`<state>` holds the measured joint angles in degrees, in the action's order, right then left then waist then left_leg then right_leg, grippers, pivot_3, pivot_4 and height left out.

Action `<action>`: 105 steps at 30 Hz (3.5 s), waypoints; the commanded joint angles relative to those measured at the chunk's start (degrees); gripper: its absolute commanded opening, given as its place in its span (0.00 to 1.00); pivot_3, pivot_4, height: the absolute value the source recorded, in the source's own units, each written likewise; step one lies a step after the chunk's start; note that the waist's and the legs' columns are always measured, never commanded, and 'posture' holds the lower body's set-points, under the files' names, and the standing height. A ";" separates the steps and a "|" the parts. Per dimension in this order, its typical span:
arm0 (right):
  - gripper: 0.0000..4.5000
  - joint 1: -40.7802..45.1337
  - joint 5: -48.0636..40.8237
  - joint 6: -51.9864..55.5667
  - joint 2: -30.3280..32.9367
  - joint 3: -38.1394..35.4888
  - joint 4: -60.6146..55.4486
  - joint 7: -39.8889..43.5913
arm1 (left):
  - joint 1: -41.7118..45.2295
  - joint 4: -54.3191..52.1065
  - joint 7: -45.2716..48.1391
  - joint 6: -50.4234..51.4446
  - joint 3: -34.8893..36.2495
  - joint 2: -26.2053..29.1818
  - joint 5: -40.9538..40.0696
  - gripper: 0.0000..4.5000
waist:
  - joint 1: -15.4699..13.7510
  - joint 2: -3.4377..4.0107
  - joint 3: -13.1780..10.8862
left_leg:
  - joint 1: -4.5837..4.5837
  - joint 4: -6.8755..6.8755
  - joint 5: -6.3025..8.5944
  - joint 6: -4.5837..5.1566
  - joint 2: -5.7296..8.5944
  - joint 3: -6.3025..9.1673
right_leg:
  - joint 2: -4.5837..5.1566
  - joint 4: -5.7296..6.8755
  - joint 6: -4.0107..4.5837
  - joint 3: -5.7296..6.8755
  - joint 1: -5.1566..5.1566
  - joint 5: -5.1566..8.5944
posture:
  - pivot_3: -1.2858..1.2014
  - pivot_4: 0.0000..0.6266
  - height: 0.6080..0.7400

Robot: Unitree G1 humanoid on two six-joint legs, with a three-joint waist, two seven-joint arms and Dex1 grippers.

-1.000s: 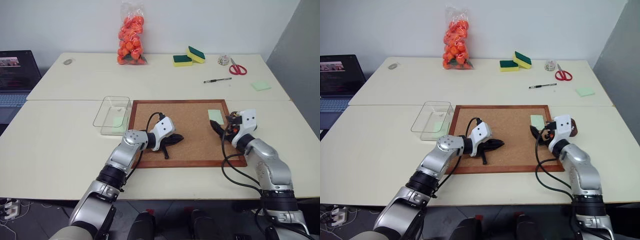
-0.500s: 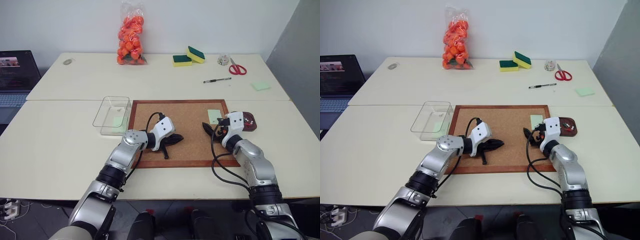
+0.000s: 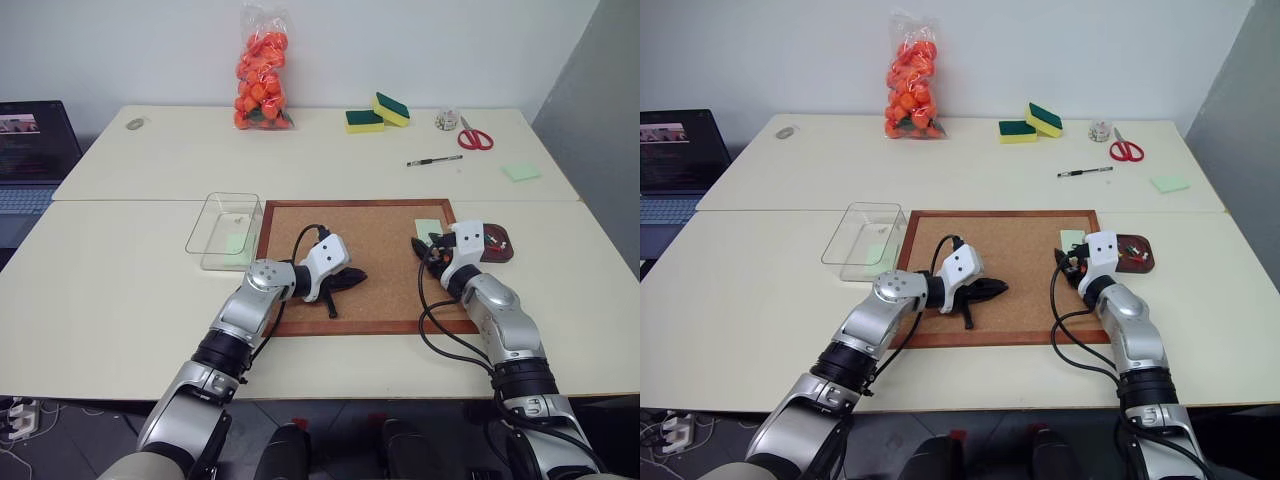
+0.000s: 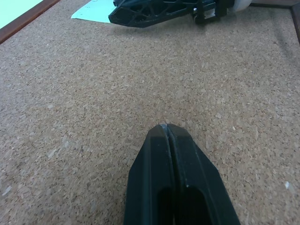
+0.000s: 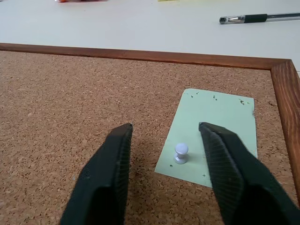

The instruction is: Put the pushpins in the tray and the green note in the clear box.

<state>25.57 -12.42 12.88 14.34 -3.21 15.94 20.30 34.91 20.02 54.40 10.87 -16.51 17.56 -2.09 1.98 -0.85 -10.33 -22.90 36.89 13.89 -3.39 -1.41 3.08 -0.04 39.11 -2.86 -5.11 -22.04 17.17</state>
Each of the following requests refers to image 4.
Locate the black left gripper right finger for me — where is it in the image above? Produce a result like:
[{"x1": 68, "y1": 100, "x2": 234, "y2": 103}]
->
[{"x1": 167, "y1": 123, "x2": 241, "y2": 225}]

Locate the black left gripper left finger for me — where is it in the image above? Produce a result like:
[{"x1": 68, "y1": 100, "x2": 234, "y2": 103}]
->
[{"x1": 123, "y1": 124, "x2": 176, "y2": 225}]

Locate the light green paper note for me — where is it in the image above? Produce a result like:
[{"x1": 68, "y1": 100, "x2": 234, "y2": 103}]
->
[{"x1": 71, "y1": 0, "x2": 118, "y2": 23}]

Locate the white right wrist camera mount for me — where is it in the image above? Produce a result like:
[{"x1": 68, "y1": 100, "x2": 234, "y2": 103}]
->
[{"x1": 226, "y1": 0, "x2": 253, "y2": 13}]

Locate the cork board with wooden frame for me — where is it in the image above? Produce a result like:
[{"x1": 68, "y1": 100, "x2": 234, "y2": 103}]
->
[{"x1": 0, "y1": 0, "x2": 300, "y2": 225}]

